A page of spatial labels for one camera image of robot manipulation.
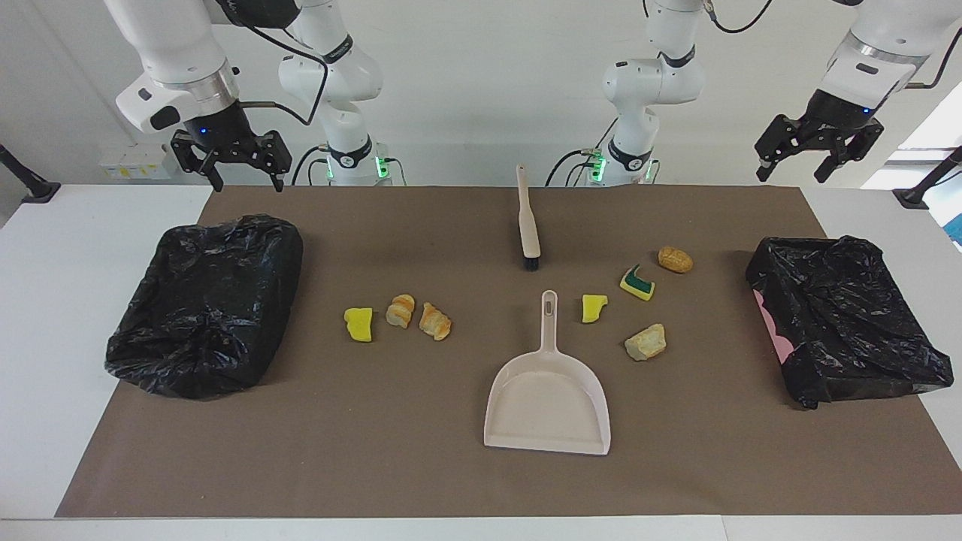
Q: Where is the plain yellow sponge piece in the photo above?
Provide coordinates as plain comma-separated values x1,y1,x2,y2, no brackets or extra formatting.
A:
343,307,375,343

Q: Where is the white wall socket box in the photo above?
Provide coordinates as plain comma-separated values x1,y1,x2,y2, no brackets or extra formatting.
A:
99,143,181,181

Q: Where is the yellow green sponge piece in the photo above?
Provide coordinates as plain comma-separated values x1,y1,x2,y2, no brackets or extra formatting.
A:
619,264,656,302

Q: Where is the pale bread chunk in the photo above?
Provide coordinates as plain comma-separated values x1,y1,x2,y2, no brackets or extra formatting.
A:
624,323,668,362

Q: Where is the pink plastic bin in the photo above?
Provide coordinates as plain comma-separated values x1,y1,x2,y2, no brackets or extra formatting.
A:
753,289,794,363

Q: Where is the black bag over pink bin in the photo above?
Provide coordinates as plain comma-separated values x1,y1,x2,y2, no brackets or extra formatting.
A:
746,235,954,410

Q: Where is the beige hand brush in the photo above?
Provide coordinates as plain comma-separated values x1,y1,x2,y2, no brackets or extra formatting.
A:
516,165,543,271

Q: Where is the black right base cable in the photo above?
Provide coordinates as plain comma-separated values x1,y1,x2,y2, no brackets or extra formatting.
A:
292,147,331,187

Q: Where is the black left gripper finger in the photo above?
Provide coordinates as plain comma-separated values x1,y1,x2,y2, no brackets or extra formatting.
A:
755,114,816,183
815,122,885,185

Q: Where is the beige plastic dustpan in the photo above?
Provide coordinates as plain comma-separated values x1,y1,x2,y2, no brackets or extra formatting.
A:
483,289,612,456

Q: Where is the black left base cable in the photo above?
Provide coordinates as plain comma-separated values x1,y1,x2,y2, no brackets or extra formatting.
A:
545,148,602,187

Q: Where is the black trash bag bin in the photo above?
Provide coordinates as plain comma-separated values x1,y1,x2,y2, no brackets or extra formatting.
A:
104,214,304,400

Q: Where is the croissant piece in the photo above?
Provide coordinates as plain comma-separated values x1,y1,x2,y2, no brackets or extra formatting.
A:
386,294,416,329
419,302,452,342

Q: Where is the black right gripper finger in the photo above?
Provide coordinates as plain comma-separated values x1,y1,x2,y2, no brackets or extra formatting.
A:
252,130,292,192
171,129,224,193

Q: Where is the black base cable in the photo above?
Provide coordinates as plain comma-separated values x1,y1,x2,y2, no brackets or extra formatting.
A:
292,147,331,187
545,148,602,187

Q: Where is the brown paper mat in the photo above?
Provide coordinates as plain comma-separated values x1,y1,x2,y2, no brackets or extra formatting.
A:
55,186,962,518

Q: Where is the black camera stand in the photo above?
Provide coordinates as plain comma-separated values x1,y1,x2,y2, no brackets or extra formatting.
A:
893,145,962,210
0,143,61,204

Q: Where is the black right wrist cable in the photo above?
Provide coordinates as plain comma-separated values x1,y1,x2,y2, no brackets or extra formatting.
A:
214,0,331,126

